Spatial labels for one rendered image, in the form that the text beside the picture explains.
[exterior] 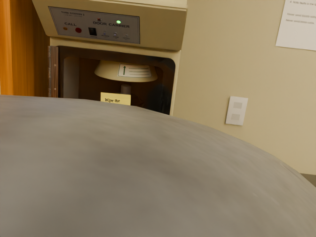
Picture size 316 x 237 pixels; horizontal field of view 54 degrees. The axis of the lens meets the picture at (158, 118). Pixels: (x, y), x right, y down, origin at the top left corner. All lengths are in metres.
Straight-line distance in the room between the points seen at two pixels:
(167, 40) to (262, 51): 0.59
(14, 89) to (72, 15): 0.22
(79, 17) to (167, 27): 0.19
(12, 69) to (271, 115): 0.95
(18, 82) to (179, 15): 0.41
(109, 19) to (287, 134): 0.90
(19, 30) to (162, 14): 0.33
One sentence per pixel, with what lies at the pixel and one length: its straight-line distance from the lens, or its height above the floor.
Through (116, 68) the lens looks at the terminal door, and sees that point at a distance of 0.78.
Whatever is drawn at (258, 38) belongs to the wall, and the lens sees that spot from 1.24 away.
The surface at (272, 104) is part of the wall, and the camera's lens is 1.30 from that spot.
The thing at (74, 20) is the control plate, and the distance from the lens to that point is 0.73.
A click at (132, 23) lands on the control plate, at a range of 0.70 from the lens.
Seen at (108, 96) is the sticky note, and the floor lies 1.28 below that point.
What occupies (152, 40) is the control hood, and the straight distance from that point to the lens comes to 0.73.
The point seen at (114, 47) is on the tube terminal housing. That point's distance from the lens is 0.79.
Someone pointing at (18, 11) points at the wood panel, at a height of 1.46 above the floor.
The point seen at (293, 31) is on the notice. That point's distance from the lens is 1.27.
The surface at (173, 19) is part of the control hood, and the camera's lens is 0.67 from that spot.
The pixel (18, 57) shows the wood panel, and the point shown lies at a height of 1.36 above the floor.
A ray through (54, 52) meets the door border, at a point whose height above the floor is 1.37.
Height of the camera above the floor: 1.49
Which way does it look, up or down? 18 degrees down
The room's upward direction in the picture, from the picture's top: 6 degrees clockwise
